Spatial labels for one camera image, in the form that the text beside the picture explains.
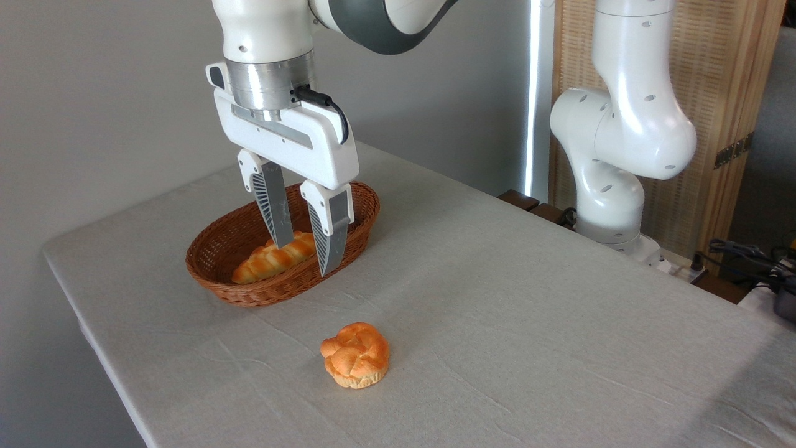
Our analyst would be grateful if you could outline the round knotted bread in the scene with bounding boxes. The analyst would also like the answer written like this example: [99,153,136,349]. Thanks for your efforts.
[320,322,391,390]

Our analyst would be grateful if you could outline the white power strip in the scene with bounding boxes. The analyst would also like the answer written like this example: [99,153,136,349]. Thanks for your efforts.
[647,248,710,282]

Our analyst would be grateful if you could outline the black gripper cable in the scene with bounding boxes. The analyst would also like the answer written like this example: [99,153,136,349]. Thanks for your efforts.
[290,85,351,146]

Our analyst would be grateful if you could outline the dark metal screen hinge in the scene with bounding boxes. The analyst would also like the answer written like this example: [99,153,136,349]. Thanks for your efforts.
[713,131,756,170]

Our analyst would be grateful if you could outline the long braided bread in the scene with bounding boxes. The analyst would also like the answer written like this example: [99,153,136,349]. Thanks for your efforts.
[232,231,317,286]

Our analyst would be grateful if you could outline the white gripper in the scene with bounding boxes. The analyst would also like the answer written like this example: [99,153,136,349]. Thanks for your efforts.
[206,62,361,278]

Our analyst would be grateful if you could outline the grey tablecloth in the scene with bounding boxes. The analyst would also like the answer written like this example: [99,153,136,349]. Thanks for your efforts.
[42,141,796,448]

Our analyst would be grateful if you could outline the wooden bamboo folding screen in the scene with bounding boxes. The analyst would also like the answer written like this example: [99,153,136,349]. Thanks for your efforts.
[550,0,788,276]

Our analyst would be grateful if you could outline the black cable bundle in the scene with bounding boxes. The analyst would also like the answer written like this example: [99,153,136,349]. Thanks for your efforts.
[708,238,796,294]

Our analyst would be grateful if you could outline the brown woven wicker basket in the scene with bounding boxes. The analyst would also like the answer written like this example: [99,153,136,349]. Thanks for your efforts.
[185,181,381,309]

